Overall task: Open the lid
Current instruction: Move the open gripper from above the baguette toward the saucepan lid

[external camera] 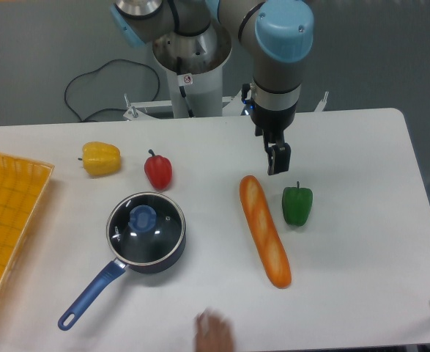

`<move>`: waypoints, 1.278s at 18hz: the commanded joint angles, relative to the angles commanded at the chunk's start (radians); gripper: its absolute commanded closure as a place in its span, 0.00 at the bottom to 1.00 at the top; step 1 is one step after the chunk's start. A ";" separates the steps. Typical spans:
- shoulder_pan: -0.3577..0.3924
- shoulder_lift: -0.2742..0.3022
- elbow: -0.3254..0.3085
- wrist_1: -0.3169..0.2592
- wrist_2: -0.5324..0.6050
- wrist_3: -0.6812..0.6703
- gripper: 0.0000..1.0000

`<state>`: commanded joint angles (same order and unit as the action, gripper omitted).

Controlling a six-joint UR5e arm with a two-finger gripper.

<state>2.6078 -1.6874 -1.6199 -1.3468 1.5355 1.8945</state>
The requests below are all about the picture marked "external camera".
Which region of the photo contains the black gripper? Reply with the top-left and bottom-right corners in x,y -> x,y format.
241,83 -> 296,175

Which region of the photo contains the glass lid blue knob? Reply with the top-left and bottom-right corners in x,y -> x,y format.
107,192 -> 185,265

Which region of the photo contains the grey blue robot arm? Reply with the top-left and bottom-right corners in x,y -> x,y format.
110,1 -> 314,175

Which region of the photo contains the blurred human hand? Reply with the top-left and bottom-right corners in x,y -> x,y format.
194,310 -> 235,352

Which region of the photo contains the green bell pepper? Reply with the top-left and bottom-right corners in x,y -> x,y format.
282,181 -> 314,227

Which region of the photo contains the orange baguette bread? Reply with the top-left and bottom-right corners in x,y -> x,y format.
240,175 -> 292,289

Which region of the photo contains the red bell pepper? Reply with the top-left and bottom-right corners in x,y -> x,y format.
144,150 -> 173,191

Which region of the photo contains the yellow bell pepper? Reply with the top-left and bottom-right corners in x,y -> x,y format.
80,142 -> 122,177

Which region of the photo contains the yellow plastic basket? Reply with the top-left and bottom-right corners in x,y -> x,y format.
0,153 -> 54,292

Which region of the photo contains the white metal base frame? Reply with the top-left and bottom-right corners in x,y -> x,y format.
122,90 -> 330,121

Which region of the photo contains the blue saucepan with handle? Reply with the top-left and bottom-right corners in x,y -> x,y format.
57,191 -> 187,331

